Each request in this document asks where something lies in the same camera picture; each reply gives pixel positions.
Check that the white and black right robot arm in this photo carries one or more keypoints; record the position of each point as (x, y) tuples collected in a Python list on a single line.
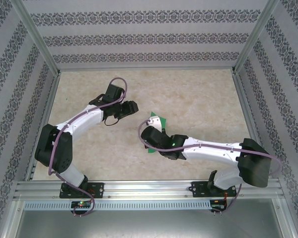
[(208, 151)]

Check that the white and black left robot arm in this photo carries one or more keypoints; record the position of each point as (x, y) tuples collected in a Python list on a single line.
[(84, 116)]

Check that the aluminium mounting rail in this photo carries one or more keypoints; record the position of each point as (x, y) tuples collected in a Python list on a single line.
[(149, 189)]

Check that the grey metal shelf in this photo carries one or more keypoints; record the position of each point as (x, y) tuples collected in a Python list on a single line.
[(149, 225)]

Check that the aluminium side rail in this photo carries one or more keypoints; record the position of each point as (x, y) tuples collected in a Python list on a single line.
[(50, 99), (241, 99)]

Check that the aluminium frame post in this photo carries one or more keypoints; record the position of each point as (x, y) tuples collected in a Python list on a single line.
[(253, 37), (39, 37)]

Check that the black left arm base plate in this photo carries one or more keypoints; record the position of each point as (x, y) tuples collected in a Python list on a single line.
[(98, 189)]

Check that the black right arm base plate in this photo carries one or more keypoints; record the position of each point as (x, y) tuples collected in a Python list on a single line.
[(197, 189)]

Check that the green cloth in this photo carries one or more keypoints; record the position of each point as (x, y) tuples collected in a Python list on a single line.
[(154, 114)]

